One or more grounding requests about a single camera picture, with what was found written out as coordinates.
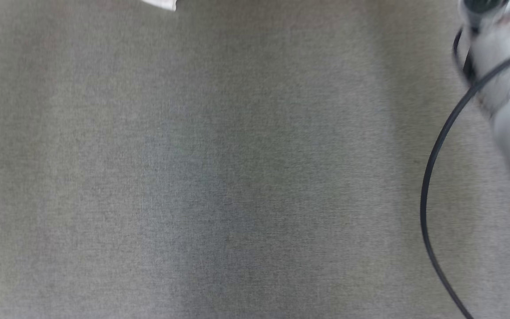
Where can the red jersey with big 23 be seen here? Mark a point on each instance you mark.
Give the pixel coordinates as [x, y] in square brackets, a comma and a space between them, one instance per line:
[162, 3]

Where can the grey fabric sofa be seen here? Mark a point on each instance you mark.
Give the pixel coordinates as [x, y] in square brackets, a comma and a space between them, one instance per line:
[237, 177]

